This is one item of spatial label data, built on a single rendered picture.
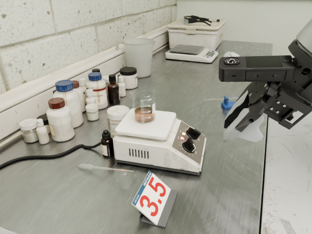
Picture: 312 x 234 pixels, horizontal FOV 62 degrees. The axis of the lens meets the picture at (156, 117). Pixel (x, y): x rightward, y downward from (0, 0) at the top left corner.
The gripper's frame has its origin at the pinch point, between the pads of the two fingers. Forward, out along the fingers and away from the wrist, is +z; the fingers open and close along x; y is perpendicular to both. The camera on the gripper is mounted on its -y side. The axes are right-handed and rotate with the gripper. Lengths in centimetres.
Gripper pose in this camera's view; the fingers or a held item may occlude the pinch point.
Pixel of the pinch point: (224, 128)
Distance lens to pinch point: 53.6
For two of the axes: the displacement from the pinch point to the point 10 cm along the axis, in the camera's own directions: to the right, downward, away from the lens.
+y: 8.8, 4.7, 0.9
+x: 2.5, -6.0, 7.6
